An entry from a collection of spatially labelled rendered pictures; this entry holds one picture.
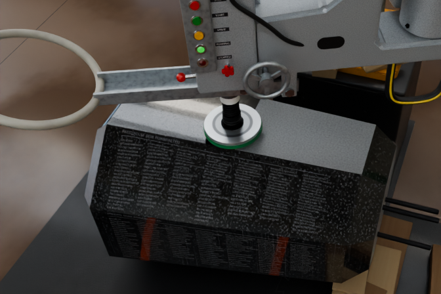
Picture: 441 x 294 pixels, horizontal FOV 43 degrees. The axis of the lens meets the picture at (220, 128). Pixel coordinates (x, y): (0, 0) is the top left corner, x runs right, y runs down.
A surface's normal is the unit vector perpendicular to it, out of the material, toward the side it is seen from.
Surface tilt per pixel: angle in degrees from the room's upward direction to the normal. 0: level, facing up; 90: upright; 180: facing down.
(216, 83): 90
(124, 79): 90
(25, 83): 0
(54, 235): 0
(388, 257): 0
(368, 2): 90
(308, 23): 90
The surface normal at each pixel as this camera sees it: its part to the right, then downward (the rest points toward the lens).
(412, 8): -0.86, 0.41
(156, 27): -0.09, -0.71
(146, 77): 0.04, 0.70
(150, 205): -0.29, -0.02
